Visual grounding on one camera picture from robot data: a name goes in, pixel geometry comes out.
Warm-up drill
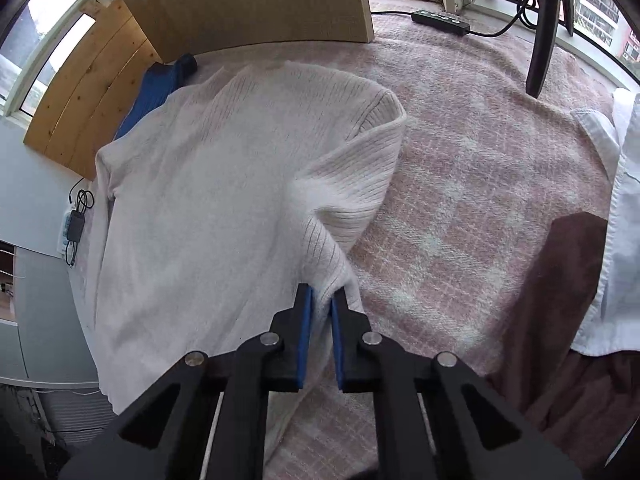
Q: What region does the cream knit cardigan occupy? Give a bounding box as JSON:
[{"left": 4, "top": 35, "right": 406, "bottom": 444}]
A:
[{"left": 79, "top": 58, "right": 409, "bottom": 466}]

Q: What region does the blue striped knit garment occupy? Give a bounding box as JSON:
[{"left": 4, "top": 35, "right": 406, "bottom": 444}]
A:
[{"left": 113, "top": 53, "right": 198, "bottom": 140}]

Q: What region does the brown garment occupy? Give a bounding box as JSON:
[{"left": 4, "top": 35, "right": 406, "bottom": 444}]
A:
[{"left": 488, "top": 212, "right": 639, "bottom": 479}]

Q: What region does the pink plaid blanket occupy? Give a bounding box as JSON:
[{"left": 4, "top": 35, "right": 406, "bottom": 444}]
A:
[{"left": 73, "top": 15, "right": 612, "bottom": 479}]

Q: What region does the white shirt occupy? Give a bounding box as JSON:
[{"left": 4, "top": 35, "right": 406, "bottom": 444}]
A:
[{"left": 572, "top": 88, "right": 640, "bottom": 356}]

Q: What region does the pine wood panel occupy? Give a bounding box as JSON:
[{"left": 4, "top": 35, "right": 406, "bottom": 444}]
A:
[{"left": 24, "top": 0, "right": 160, "bottom": 180}]

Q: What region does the light wooden board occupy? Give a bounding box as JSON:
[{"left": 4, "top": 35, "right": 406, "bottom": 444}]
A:
[{"left": 124, "top": 0, "right": 374, "bottom": 62}]

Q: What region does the black tripod stand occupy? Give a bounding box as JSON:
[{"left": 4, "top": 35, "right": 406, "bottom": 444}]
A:
[{"left": 509, "top": 0, "right": 574, "bottom": 98}]

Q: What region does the black power adapter with cable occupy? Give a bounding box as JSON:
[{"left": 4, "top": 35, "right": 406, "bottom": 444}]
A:
[{"left": 61, "top": 178, "right": 96, "bottom": 266}]

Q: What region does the black inline cable remote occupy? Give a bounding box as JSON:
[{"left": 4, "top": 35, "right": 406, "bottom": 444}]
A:
[{"left": 410, "top": 10, "right": 470, "bottom": 37}]

